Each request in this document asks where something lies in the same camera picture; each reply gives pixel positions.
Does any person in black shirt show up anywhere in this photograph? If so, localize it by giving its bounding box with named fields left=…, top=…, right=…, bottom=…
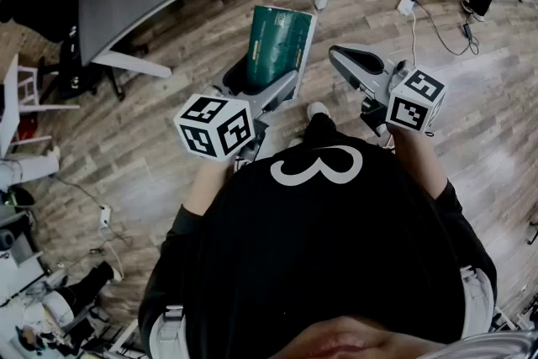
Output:
left=138, top=134, right=499, bottom=359

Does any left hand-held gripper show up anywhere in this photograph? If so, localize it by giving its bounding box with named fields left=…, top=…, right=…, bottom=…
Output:
left=174, top=53, right=300, bottom=163

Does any person's head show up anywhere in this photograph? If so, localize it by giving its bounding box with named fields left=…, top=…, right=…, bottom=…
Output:
left=287, top=314, right=449, bottom=359

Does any person's white shoe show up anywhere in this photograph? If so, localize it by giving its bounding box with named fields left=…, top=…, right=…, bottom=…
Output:
left=306, top=101, right=331, bottom=119

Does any grey harness strap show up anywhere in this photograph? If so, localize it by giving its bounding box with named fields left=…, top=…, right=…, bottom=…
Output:
left=459, top=266, right=496, bottom=338
left=149, top=305, right=187, bottom=359

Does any grey head mount rim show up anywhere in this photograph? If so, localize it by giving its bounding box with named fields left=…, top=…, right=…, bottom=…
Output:
left=418, top=330, right=538, bottom=359

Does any person's left forearm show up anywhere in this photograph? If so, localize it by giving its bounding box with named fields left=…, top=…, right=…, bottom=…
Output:
left=183, top=157, right=237, bottom=218

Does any green packet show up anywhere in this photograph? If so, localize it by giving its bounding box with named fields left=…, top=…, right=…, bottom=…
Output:
left=246, top=5, right=318, bottom=100

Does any white power cable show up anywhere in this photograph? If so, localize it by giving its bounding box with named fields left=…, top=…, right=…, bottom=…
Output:
left=402, top=0, right=419, bottom=69

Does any person's black trouser leg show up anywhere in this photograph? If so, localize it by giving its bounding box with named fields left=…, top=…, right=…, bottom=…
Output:
left=301, top=113, right=340, bottom=144

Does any black office chair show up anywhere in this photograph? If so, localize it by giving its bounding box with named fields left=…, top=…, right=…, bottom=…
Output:
left=0, top=0, right=127, bottom=103

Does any person's right forearm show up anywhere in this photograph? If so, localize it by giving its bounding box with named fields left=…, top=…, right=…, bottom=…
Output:
left=386, top=124, right=450, bottom=201

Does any white cluttered desk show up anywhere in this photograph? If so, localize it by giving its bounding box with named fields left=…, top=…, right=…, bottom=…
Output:
left=0, top=197, right=85, bottom=359

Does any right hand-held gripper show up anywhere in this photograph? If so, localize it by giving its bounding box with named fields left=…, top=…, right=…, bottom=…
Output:
left=329, top=45, right=446, bottom=138

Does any white shelf rack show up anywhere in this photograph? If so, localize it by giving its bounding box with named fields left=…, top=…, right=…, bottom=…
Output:
left=0, top=53, right=82, bottom=157

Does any black power cable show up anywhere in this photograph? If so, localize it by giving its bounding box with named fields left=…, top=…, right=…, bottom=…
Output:
left=413, top=0, right=481, bottom=57

